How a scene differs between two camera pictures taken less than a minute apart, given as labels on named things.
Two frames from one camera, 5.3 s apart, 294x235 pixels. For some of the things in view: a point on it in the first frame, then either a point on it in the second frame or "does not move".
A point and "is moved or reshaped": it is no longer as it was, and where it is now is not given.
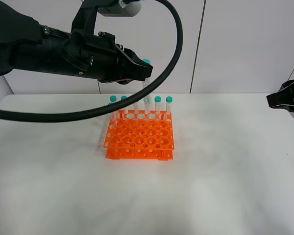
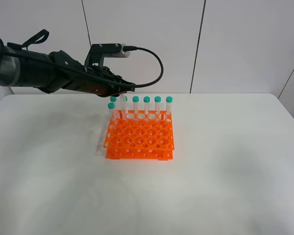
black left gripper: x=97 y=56 to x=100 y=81
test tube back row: x=147 y=98 is moved or reshaped
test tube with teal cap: x=169 y=99 does not move
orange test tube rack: x=140 y=134 does not move
